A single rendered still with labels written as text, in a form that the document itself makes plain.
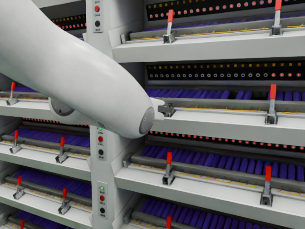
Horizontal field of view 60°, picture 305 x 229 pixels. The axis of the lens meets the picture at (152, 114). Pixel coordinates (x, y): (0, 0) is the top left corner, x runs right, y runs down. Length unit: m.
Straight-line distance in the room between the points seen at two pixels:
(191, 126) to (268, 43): 0.27
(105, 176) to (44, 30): 0.63
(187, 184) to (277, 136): 0.28
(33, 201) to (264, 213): 0.89
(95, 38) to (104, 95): 0.53
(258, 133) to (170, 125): 0.23
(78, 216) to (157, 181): 0.38
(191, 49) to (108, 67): 0.39
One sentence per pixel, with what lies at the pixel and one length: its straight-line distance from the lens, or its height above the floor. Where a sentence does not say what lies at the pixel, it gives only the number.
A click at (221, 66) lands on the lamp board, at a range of 0.83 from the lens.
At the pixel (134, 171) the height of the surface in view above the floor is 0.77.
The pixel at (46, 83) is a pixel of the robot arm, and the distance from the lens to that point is 0.34.
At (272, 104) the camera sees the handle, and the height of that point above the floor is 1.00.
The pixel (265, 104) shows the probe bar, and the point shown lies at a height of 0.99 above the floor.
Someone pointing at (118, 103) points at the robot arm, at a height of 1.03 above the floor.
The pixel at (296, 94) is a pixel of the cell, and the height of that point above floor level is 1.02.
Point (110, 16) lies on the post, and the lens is 0.84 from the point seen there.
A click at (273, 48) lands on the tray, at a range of 0.67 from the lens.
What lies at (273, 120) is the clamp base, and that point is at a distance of 0.69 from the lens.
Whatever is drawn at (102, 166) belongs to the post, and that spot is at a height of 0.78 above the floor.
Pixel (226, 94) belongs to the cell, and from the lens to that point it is 0.80.
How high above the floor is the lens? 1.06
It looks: 8 degrees down
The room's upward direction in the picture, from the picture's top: straight up
